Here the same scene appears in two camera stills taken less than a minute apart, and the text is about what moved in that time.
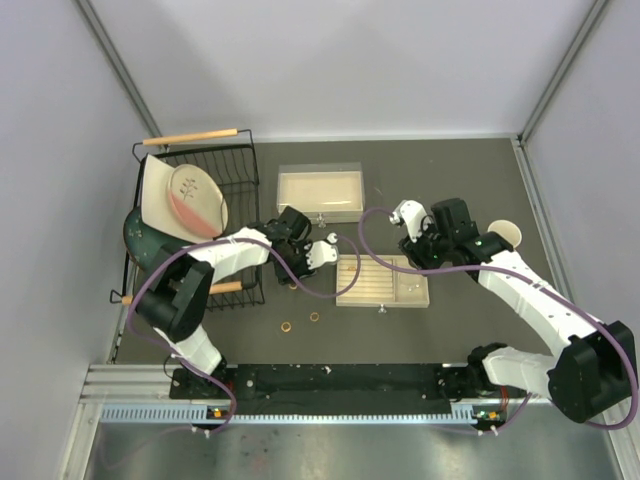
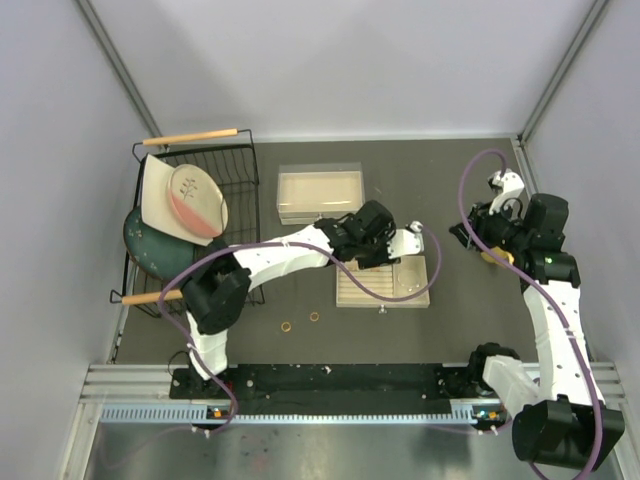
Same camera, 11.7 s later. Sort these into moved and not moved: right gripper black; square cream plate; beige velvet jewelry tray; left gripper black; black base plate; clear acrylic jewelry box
Moved: left gripper black; right gripper black
Not moved: beige velvet jewelry tray; clear acrylic jewelry box; square cream plate; black base plate
